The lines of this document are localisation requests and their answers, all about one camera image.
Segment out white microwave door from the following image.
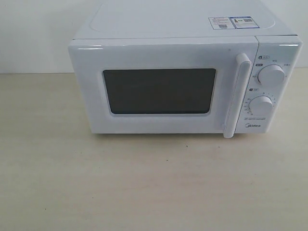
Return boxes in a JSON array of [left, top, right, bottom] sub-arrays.
[[68, 36, 259, 138]]

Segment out white Midea microwave body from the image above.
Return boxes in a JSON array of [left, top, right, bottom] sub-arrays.
[[71, 0, 302, 135]]

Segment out lower white timer knob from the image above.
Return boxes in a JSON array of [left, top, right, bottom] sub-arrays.
[[248, 96, 274, 116]]

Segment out white warning label sticker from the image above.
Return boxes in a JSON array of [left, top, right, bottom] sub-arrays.
[[209, 17, 235, 30]]

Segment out upper white power knob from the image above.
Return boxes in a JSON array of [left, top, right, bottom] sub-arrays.
[[257, 64, 285, 87]]

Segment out blue energy label sticker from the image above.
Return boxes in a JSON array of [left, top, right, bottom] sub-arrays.
[[229, 16, 259, 29]]

